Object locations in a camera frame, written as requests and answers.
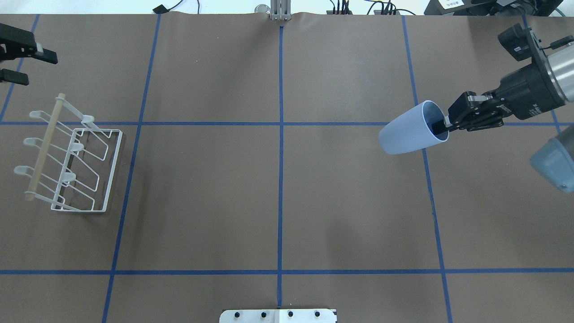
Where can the white wire cup holder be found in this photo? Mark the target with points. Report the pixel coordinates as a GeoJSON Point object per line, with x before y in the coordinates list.
{"type": "Point", "coordinates": [76, 160]}

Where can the aluminium frame post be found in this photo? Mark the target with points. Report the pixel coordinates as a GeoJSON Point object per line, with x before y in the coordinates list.
{"type": "Point", "coordinates": [280, 10]}

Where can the small black device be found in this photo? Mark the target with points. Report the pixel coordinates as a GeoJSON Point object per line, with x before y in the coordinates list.
{"type": "Point", "coordinates": [161, 9]}

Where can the light blue plastic cup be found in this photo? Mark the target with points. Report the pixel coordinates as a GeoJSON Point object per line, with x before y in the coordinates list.
{"type": "Point", "coordinates": [412, 130]}

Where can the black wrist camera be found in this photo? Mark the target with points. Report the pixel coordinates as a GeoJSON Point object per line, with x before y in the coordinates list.
{"type": "Point", "coordinates": [521, 43]}

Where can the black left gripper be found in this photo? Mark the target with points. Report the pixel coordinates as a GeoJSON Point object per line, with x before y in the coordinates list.
{"type": "Point", "coordinates": [19, 45]}

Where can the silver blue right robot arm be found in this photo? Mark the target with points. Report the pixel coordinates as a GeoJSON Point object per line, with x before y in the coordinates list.
{"type": "Point", "coordinates": [554, 161]}

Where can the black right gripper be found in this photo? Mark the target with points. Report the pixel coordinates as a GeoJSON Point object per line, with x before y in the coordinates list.
{"type": "Point", "coordinates": [528, 93]}

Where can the white pedestal column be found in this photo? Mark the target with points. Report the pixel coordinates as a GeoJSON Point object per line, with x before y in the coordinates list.
{"type": "Point", "coordinates": [279, 316]}

